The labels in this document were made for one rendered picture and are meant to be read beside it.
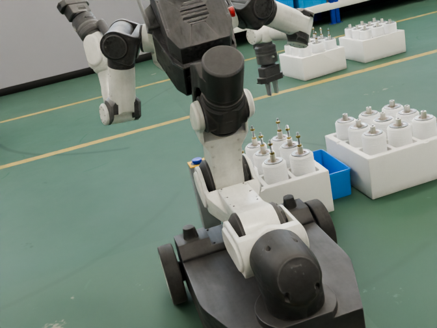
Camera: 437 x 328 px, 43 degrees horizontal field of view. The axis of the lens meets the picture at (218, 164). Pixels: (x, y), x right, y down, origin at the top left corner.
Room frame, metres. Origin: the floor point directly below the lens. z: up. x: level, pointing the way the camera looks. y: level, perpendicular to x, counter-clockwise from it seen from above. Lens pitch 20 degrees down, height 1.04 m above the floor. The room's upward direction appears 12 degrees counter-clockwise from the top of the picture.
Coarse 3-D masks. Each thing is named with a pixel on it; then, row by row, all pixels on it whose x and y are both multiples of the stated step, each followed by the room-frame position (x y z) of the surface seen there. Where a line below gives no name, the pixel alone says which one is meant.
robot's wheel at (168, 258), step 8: (160, 248) 1.61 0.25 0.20; (168, 248) 1.59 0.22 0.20; (160, 256) 1.57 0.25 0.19; (168, 256) 1.56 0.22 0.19; (168, 264) 1.53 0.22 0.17; (176, 264) 1.53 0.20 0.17; (168, 272) 1.52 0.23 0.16; (176, 272) 1.52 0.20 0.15; (168, 280) 1.51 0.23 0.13; (176, 280) 1.51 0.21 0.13; (168, 288) 1.62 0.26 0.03; (176, 288) 1.50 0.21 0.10; (184, 288) 1.51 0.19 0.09; (176, 296) 1.50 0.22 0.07; (184, 296) 1.51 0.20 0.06; (176, 304) 1.53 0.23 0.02
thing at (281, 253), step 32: (192, 256) 1.54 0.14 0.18; (224, 256) 1.52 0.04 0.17; (256, 256) 1.22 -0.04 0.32; (288, 256) 1.13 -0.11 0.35; (320, 256) 1.40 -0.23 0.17; (192, 288) 1.39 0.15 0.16; (224, 288) 1.34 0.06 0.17; (256, 288) 1.31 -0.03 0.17; (288, 288) 1.10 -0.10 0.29; (320, 288) 1.12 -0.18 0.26; (352, 288) 1.21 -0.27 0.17; (224, 320) 1.20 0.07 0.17; (256, 320) 1.17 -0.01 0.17; (288, 320) 1.11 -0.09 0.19; (320, 320) 1.11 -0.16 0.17; (352, 320) 1.12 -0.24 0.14
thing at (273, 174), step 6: (282, 162) 1.99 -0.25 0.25; (264, 168) 2.00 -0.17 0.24; (270, 168) 1.98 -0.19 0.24; (276, 168) 1.98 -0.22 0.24; (282, 168) 1.98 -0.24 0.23; (264, 174) 2.01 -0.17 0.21; (270, 174) 1.98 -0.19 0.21; (276, 174) 1.98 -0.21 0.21; (282, 174) 1.98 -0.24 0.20; (270, 180) 1.99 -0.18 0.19; (276, 180) 1.98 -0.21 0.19; (282, 180) 1.98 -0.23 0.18
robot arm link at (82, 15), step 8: (64, 0) 2.08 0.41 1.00; (72, 0) 2.10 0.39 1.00; (80, 0) 2.12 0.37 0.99; (64, 8) 2.08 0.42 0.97; (72, 8) 2.07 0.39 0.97; (80, 8) 2.09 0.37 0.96; (88, 8) 2.11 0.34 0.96; (72, 16) 2.07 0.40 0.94; (80, 16) 2.05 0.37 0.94; (88, 16) 2.05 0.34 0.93; (72, 24) 2.06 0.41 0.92; (80, 24) 2.04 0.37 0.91
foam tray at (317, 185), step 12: (288, 168) 2.09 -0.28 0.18; (324, 168) 2.01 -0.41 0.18; (264, 180) 2.07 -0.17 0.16; (288, 180) 1.97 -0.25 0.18; (300, 180) 1.96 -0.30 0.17; (312, 180) 1.97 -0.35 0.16; (324, 180) 1.98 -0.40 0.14; (264, 192) 1.94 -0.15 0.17; (276, 192) 1.94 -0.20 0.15; (288, 192) 1.95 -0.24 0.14; (300, 192) 1.96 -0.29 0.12; (312, 192) 1.97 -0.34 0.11; (324, 192) 1.98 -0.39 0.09; (324, 204) 1.97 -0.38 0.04
